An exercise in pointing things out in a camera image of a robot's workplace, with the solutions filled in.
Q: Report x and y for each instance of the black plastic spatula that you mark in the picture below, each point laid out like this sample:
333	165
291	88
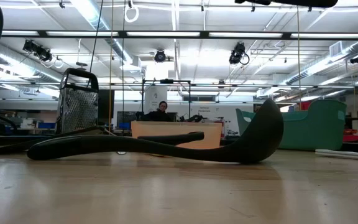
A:
172	138

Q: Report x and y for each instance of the black plastic serving spoon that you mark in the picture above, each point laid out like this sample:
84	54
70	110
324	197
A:
306	2

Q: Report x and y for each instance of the background black robot arm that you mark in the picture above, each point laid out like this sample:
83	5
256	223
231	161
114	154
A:
196	118

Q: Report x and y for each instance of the person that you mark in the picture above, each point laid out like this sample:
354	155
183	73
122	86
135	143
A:
158	116

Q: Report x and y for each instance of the black monitor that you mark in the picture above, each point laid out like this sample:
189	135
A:
129	117

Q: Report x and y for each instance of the black plastic ladle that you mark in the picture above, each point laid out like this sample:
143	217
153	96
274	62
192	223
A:
253	140

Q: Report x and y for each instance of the black overhead bar with lights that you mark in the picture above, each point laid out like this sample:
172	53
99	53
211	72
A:
286	35

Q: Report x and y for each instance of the blue storage bin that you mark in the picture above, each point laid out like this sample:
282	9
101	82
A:
47	125

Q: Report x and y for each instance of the black ceiling spotlight cluster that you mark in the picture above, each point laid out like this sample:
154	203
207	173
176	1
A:
43	53

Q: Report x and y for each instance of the white air vent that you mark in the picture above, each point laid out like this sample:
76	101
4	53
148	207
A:
336	49

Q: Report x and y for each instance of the red storage bin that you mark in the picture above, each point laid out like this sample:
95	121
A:
353	137

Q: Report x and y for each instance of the round black overhead camera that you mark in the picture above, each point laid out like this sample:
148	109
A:
160	56

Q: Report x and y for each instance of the silver ventilation duct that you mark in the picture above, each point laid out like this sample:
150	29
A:
117	46
309	73
17	62

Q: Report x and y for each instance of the small black ceiling camera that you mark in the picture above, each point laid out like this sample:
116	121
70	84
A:
357	59

